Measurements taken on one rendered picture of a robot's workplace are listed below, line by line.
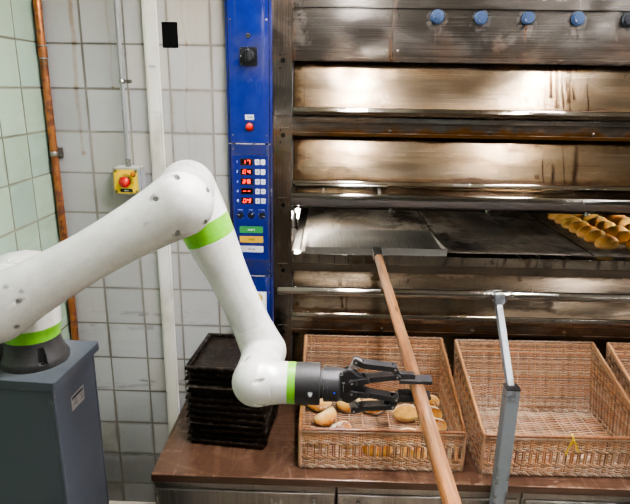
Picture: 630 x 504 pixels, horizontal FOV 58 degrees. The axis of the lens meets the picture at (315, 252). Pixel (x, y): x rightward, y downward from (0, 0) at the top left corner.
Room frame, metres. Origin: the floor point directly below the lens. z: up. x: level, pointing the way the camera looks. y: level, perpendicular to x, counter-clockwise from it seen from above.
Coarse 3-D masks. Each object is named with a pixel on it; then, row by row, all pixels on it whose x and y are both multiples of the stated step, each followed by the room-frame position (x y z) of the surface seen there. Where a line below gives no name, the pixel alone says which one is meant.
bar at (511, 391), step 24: (288, 288) 1.74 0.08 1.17; (312, 288) 1.74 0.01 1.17; (336, 288) 1.74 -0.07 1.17; (360, 288) 1.74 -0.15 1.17; (504, 336) 1.63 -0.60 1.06; (504, 360) 1.58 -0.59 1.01; (504, 384) 1.53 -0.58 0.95; (504, 408) 1.50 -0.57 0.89; (504, 432) 1.50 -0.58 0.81; (504, 456) 1.50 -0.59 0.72; (504, 480) 1.49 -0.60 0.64
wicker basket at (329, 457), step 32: (320, 352) 2.06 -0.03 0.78; (352, 352) 2.06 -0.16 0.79; (384, 352) 2.05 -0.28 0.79; (416, 352) 2.05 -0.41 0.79; (384, 384) 2.02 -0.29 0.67; (448, 384) 1.88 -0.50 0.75; (352, 416) 1.92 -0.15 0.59; (384, 416) 1.92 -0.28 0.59; (448, 416) 1.83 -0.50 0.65; (352, 448) 1.62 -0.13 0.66; (416, 448) 1.61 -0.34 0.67; (448, 448) 1.61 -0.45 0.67
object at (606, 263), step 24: (360, 264) 2.11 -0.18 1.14; (408, 264) 2.10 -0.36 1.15; (432, 264) 2.10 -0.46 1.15; (456, 264) 2.10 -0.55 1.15; (480, 264) 2.09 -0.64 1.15; (504, 264) 2.09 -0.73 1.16; (528, 264) 2.09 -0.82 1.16; (552, 264) 2.09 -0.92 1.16; (576, 264) 2.09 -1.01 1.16; (600, 264) 2.08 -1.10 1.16; (624, 264) 2.08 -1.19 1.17
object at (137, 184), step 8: (112, 168) 2.06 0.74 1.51; (120, 168) 2.06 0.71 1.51; (128, 168) 2.06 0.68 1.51; (136, 168) 2.06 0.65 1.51; (144, 168) 2.12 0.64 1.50; (120, 176) 2.05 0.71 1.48; (128, 176) 2.05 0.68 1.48; (136, 176) 2.05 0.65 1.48; (144, 176) 2.11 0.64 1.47; (136, 184) 2.05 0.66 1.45; (144, 184) 2.11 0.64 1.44; (120, 192) 2.05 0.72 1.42; (128, 192) 2.05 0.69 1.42; (136, 192) 2.05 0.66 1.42
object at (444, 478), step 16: (384, 272) 1.81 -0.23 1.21; (384, 288) 1.68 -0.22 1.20; (400, 320) 1.43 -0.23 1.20; (400, 336) 1.33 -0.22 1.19; (400, 352) 1.27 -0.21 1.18; (416, 368) 1.17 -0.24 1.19; (416, 384) 1.09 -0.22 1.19; (416, 400) 1.04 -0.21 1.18; (432, 416) 0.98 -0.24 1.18; (432, 432) 0.92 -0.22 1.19; (432, 448) 0.88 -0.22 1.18; (432, 464) 0.85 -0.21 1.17; (448, 464) 0.84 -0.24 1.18; (448, 480) 0.79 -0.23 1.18; (448, 496) 0.76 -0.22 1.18
